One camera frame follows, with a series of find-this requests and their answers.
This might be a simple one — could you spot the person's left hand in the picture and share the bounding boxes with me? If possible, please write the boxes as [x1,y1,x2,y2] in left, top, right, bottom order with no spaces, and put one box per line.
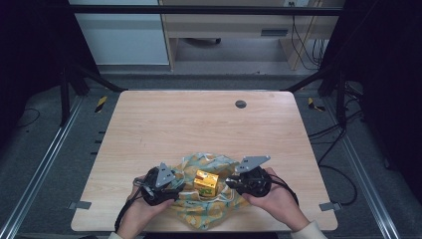
[115,187,176,239]

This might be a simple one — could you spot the thin black floor cable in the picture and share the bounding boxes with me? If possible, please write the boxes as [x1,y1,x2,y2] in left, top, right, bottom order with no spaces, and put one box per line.
[18,108,42,129]

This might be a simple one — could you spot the black floor cables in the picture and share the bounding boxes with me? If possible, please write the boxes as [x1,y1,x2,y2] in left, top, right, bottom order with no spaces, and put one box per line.
[308,109,365,166]

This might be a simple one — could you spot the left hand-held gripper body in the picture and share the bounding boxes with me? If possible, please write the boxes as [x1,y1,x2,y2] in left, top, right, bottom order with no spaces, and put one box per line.
[133,161,177,207]

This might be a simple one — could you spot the looped black floor cable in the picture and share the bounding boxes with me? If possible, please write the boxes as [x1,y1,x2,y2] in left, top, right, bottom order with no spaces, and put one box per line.
[317,164,359,207]

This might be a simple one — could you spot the person's right hand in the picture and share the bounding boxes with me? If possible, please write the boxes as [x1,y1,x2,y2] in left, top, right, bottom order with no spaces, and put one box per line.
[241,166,312,233]

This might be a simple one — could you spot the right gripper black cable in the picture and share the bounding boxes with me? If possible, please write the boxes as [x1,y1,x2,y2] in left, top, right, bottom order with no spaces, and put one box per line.
[268,173,300,207]

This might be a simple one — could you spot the white cabinet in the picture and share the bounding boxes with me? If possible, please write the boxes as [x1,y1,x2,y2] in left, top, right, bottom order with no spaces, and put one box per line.
[67,0,170,66]

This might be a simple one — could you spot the hanging black cables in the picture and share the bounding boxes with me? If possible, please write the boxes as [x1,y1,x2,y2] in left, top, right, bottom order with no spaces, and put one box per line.
[290,14,328,72]

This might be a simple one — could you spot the yellow carton box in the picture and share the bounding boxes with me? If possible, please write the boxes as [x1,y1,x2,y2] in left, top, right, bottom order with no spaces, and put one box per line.
[192,169,220,198]

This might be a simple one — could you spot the orange print cloth bag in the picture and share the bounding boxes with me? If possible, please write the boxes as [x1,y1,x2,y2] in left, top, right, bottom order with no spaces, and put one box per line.
[167,151,252,231]

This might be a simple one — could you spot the light wooden desk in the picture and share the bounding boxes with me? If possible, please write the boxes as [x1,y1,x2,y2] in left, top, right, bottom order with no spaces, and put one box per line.
[158,0,346,72]

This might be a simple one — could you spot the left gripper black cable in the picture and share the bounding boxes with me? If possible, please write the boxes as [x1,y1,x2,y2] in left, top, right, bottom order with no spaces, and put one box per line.
[113,191,144,233]

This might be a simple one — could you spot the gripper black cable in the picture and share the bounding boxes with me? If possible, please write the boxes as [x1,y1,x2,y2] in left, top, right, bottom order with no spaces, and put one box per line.
[113,191,144,233]
[268,173,300,207]

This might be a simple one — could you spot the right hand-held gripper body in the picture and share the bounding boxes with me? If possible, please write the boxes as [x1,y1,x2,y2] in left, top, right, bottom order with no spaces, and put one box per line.
[234,154,273,198]

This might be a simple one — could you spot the yellow black tape strip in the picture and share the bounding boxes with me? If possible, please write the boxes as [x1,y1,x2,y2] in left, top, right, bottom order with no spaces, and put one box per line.
[95,96,108,114]
[307,97,326,113]

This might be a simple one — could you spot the black horizontal bar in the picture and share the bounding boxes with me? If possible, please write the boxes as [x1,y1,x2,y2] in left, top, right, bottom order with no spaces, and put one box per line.
[68,4,344,17]

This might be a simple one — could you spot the aluminium floor rail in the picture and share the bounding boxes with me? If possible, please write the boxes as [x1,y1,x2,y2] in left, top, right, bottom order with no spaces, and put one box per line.
[322,96,401,239]
[0,96,85,239]

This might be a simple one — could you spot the grey tape piece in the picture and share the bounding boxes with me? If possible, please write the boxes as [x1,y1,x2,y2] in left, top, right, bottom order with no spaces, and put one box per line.
[318,201,342,212]
[67,200,93,211]

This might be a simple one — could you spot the black metal stand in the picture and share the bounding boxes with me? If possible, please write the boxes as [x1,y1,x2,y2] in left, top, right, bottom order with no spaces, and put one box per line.
[284,65,348,129]
[59,64,127,127]

